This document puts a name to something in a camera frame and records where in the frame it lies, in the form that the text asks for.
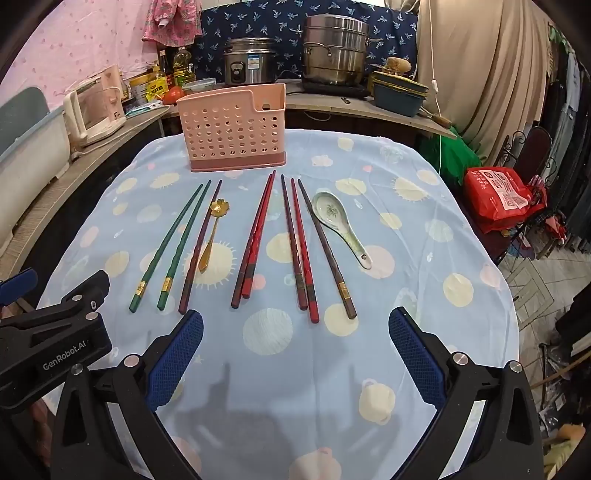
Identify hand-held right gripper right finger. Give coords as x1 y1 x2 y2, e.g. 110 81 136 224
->
388 307 546 480

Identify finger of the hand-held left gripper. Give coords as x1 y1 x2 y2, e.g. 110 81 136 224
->
0 271 112 357
0 270 38 306

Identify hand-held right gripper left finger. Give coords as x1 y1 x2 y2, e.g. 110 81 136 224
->
48 309 205 480

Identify green chopstick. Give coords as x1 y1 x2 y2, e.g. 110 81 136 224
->
157 180 212 311
129 184 204 313

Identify purple chopstick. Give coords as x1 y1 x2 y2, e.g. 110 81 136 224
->
178 180 223 315

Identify brown chopstick with gold band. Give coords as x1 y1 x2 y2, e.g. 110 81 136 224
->
297 179 358 319

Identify dark red chopstick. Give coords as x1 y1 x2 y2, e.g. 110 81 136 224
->
281 174 308 311

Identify white ceramic soup spoon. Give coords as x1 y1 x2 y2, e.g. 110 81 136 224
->
311 191 373 271

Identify pink perforated utensil holder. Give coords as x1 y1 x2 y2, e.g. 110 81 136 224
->
177 83 288 174

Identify red black chopstick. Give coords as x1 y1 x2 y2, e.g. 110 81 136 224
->
231 171 276 309
241 171 277 300

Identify light blue dotted tablecloth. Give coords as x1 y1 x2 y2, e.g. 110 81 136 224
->
34 127 520 480

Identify white plastic storage tub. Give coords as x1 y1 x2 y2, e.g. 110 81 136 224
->
0 87 72 259

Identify gold flower spoon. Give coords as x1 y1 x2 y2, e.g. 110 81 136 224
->
198 198 232 274

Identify red plastic bag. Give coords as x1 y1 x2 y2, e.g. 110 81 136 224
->
463 166 548 234

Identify blue white packet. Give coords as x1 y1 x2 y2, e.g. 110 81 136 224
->
126 104 171 117

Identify green bag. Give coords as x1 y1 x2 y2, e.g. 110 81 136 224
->
418 127 483 185

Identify yellow label can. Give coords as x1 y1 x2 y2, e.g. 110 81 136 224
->
129 74 168 104

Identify pink dotted curtain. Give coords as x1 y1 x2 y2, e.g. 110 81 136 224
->
18 0 162 112

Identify clear lidded food container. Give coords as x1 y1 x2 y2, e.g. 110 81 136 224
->
182 78 217 95

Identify black metal chair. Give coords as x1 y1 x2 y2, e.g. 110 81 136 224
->
499 127 559 264

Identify yellow oil bottle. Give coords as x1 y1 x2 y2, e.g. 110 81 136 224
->
173 46 195 86

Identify blue stacked pots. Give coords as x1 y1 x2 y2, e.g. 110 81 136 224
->
372 69 430 116

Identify black induction cooker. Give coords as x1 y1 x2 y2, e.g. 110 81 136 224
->
300 82 370 97

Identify hanging dark clothes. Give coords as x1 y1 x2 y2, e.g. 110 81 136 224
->
538 23 591 241

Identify pink hanging garment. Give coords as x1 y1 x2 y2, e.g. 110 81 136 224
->
141 0 204 44

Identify steel rice cooker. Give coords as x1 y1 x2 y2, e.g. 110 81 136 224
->
223 38 278 86

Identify beige curtain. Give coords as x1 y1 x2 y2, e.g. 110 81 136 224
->
416 0 552 160

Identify steel steamer pot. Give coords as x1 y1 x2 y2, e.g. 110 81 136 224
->
302 15 384 86

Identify blue floral cloth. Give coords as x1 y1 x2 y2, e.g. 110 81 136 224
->
191 0 419 86

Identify wooden pan handle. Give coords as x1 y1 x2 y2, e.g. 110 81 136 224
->
416 107 452 130

